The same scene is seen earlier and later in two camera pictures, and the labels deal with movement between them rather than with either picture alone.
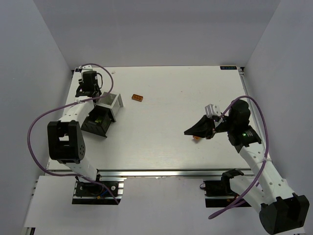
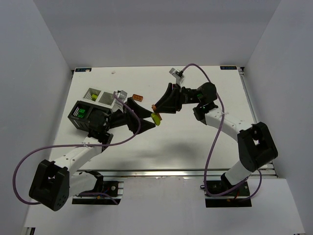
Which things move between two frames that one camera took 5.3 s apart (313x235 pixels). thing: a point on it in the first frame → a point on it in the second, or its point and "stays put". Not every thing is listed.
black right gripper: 210,129 → 178,97
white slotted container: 114,101 stays put
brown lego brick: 137,97 stays put
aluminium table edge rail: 159,174 stays put
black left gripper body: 98,121 → 129,115
